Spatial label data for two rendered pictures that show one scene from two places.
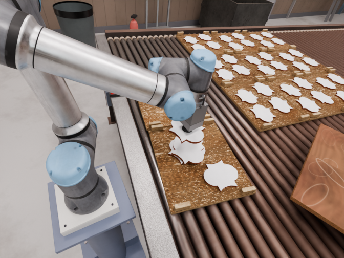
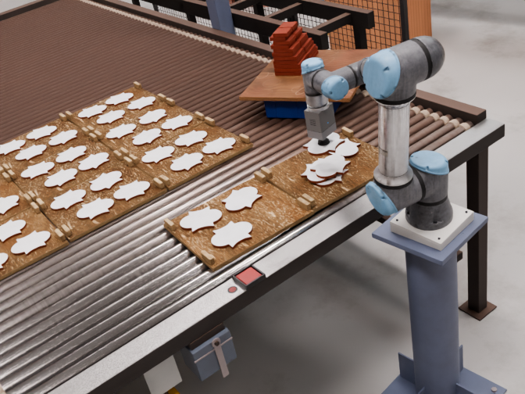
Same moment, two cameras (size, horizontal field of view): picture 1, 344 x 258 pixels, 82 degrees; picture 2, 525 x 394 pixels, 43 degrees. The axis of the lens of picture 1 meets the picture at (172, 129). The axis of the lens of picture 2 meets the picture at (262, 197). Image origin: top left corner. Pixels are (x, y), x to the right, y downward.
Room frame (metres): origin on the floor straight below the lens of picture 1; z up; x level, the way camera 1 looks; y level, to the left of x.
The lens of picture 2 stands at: (0.96, 1.94, 2.21)
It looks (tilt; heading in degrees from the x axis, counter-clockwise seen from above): 33 degrees down; 266
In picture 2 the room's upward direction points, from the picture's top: 12 degrees counter-clockwise
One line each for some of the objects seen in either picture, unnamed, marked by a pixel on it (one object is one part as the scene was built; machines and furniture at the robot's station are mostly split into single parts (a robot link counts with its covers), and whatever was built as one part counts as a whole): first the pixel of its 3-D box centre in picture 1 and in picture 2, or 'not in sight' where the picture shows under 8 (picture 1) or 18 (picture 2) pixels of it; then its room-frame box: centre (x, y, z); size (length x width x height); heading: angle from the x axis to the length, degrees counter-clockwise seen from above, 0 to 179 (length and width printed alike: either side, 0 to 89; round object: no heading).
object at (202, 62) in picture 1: (199, 70); (314, 76); (0.55, -0.06, 1.33); 0.09 x 0.08 x 0.11; 107
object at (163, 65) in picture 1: (169, 74); (334, 83); (0.51, 0.03, 1.33); 0.11 x 0.11 x 0.08; 17
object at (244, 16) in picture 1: (231, 17); not in sight; (4.75, -0.91, 0.40); 1.16 x 0.96 x 0.80; 34
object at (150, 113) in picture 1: (168, 100); (237, 219); (0.91, 0.04, 0.93); 0.41 x 0.35 x 0.02; 24
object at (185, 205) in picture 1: (181, 206); not in sight; (0.30, -0.07, 0.95); 0.06 x 0.02 x 0.03; 112
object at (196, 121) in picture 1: (194, 109); (317, 117); (0.56, -0.07, 1.18); 0.10 x 0.09 x 0.16; 129
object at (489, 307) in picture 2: not in sight; (477, 233); (-0.05, -0.14, 0.43); 0.12 x 0.12 x 0.85; 26
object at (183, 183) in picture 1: (196, 158); (330, 168); (0.53, -0.13, 0.93); 0.41 x 0.35 x 0.02; 22
